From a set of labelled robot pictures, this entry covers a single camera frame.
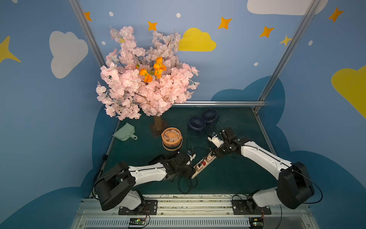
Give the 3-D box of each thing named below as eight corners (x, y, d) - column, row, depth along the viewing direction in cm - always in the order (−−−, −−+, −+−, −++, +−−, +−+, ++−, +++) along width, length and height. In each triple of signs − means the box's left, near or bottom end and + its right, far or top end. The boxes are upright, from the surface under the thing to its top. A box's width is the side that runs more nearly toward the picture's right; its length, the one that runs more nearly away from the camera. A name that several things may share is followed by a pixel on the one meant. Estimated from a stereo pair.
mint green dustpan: (114, 136, 106) (112, 134, 103) (127, 124, 113) (126, 122, 111) (129, 146, 100) (128, 144, 98) (142, 133, 108) (141, 131, 105)
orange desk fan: (161, 150, 97) (160, 144, 91) (163, 133, 106) (162, 127, 100) (182, 151, 97) (182, 145, 91) (182, 133, 106) (182, 127, 100)
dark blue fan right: (203, 127, 109) (204, 120, 102) (202, 115, 117) (203, 107, 110) (217, 127, 109) (220, 120, 103) (215, 115, 117) (217, 108, 110)
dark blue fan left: (187, 136, 105) (187, 128, 98) (187, 122, 113) (187, 115, 106) (204, 136, 105) (206, 128, 98) (203, 122, 113) (204, 115, 106)
